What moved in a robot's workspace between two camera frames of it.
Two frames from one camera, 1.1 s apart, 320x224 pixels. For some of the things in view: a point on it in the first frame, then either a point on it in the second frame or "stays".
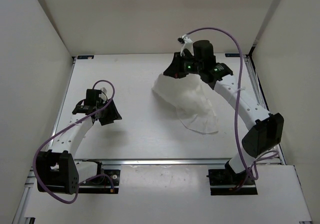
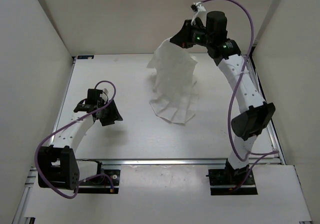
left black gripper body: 108,114 stays
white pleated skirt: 185,94 → 176,99
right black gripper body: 185,65 → 193,36
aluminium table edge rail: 150,162 stays
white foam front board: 177,194 stays
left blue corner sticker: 84,57 stays
